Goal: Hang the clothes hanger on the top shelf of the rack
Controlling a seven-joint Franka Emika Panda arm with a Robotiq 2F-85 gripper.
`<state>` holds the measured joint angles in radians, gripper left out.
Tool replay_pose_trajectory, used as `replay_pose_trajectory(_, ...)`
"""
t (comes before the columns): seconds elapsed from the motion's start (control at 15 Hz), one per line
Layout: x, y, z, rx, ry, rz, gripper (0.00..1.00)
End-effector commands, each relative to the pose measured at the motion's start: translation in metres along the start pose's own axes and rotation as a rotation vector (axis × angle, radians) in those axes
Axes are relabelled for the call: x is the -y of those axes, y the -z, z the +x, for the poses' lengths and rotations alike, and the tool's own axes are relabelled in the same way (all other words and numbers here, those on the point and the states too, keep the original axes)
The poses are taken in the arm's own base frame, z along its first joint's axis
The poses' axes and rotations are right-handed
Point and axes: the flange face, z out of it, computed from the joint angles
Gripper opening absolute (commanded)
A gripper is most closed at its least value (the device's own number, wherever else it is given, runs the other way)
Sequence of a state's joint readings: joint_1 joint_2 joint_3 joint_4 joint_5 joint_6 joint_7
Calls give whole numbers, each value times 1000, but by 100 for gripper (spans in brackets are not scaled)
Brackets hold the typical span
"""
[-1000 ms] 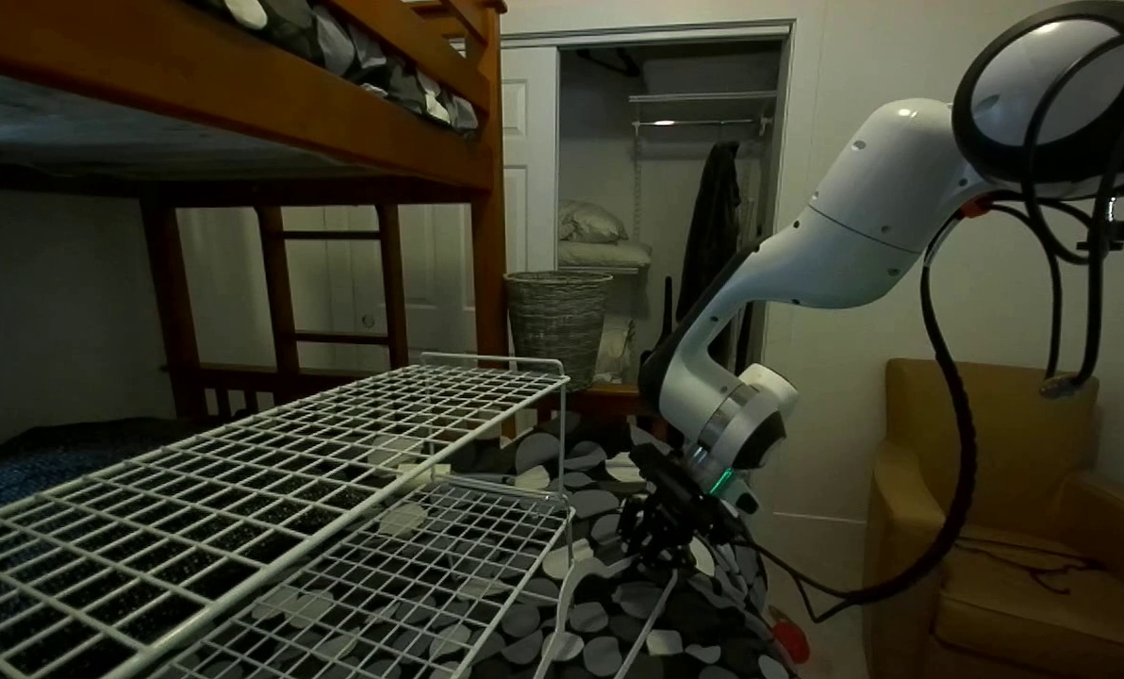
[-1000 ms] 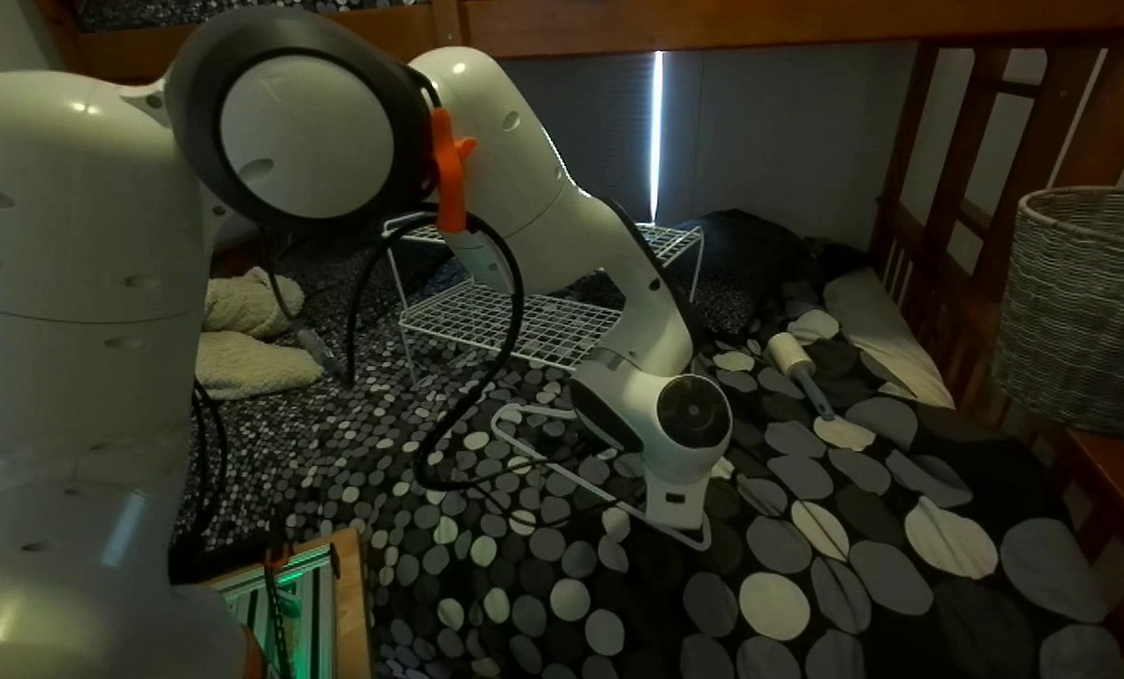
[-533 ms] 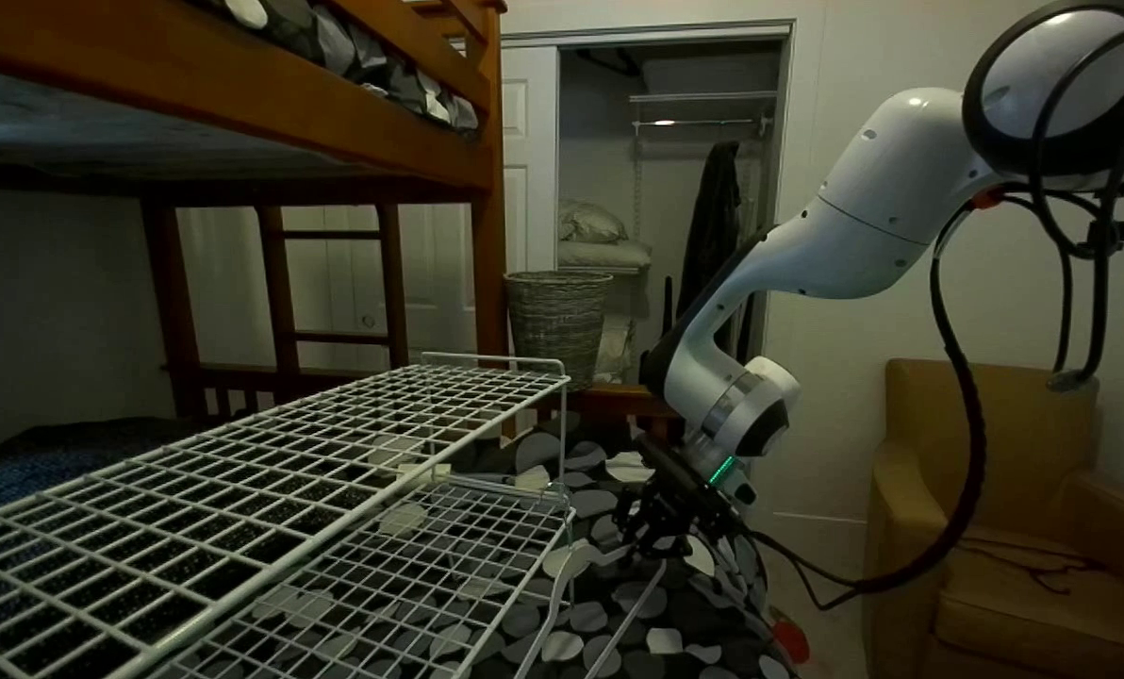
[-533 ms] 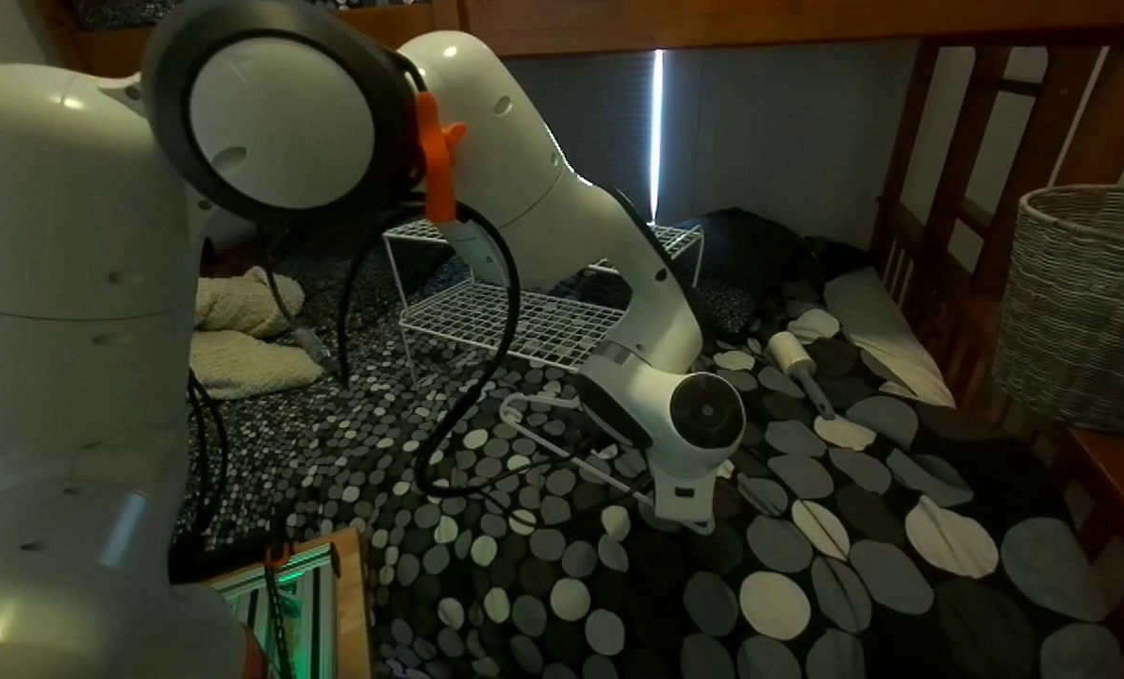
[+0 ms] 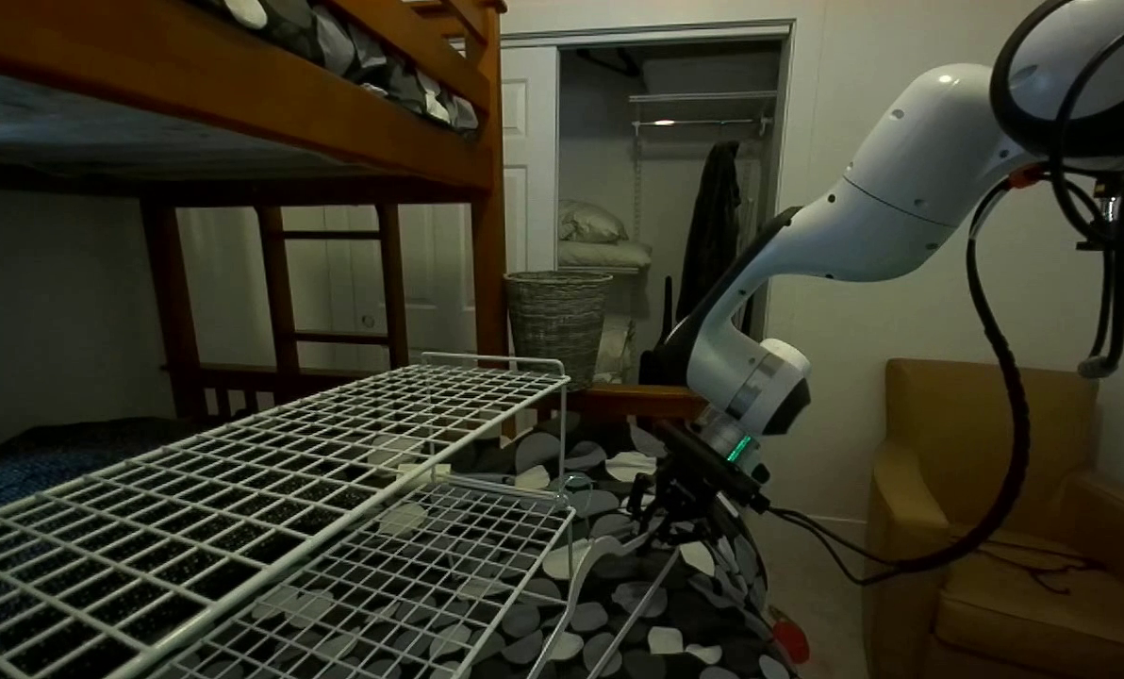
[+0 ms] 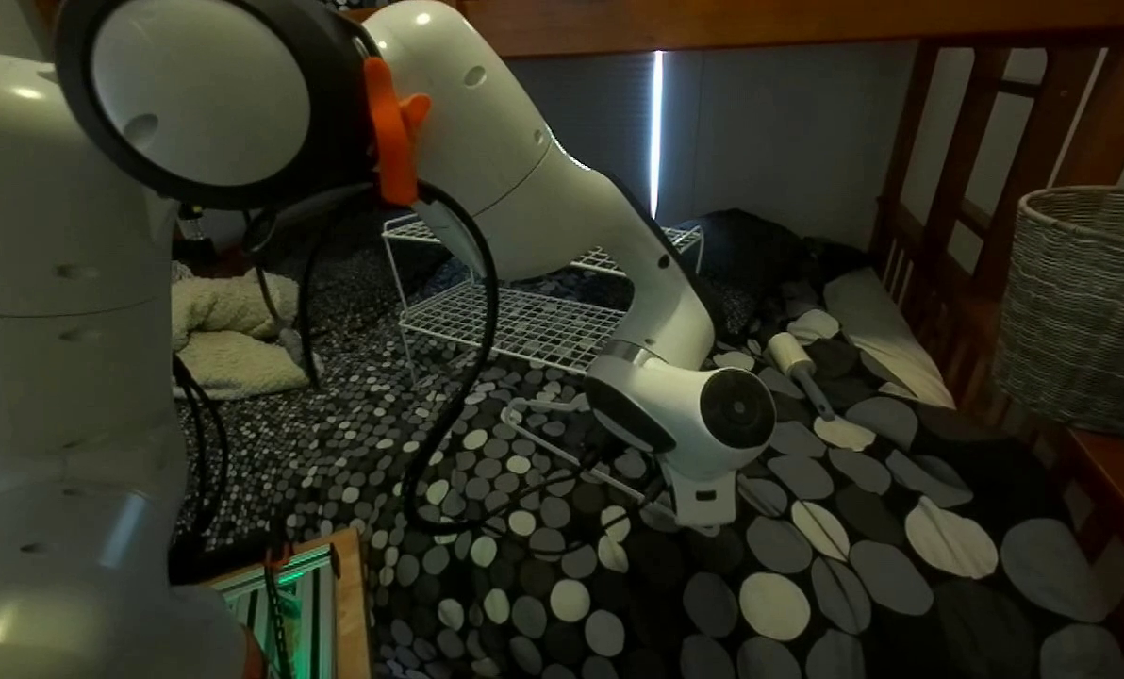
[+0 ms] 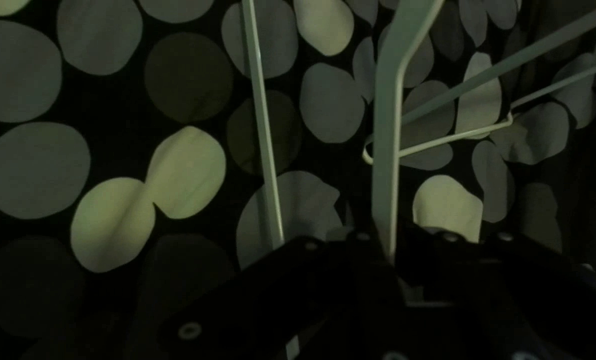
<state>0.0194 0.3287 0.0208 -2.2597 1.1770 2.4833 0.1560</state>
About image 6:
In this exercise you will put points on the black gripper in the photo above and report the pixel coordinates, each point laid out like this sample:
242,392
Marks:
699,547

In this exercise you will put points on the white plastic clothes hanger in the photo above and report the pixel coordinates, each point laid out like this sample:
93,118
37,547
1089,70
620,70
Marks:
550,406

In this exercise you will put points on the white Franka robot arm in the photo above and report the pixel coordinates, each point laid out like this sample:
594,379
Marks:
47,313

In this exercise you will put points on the white lint roller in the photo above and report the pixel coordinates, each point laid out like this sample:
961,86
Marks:
790,353

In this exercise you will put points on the black grey polka dot duvet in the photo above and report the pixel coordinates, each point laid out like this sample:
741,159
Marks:
916,591

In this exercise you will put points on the white flat pillow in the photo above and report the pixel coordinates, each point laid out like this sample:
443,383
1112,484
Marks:
887,334

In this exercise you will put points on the black bag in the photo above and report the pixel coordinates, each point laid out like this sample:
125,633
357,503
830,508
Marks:
751,250

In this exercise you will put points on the wooden box with green light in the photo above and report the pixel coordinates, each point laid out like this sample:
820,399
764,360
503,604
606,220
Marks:
347,604

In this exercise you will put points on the grey window curtain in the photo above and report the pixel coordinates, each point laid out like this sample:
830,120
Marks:
775,138

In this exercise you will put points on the grey woven laundry basket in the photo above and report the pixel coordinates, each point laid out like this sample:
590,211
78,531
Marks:
1093,313

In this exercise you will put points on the beige crumpled towel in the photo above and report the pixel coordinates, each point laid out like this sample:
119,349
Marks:
242,364

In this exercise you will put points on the wooden bunk bed frame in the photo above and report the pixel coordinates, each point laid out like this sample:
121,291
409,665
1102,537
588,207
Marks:
775,25

